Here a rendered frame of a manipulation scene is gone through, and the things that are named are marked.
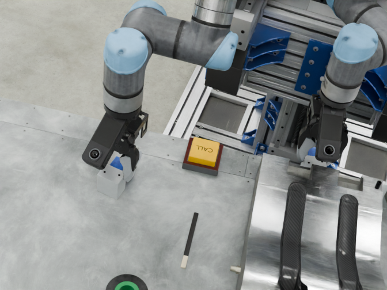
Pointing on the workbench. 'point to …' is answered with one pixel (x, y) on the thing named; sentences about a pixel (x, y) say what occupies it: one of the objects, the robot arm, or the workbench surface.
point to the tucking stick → (189, 240)
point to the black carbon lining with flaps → (294, 257)
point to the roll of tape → (126, 283)
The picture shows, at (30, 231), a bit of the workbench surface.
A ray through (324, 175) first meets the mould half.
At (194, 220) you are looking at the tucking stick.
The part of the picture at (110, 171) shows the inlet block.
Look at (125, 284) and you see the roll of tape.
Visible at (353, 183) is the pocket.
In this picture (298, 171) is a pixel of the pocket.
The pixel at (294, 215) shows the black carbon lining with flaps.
